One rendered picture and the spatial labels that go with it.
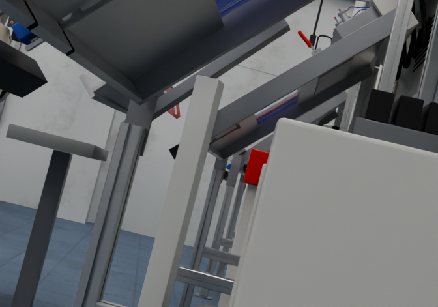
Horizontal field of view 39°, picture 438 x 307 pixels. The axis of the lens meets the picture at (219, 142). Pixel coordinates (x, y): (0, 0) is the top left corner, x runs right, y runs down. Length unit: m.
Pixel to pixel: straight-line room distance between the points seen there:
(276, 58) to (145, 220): 1.90
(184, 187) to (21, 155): 4.24
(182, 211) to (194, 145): 0.16
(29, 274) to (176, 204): 0.71
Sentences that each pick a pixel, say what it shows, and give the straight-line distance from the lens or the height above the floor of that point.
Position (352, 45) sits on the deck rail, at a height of 1.07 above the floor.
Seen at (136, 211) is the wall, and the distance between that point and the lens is 5.59.
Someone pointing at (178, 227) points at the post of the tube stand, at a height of 0.45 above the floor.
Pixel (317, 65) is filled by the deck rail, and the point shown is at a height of 0.99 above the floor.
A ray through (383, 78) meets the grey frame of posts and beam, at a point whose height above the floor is 0.99.
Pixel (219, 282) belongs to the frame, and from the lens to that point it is 1.81.
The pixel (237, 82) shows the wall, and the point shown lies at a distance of 5.69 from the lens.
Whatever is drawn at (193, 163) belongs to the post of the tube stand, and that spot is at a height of 0.61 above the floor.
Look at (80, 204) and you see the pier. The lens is 5.39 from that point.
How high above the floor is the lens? 0.57
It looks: 4 degrees up
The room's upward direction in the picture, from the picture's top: 14 degrees clockwise
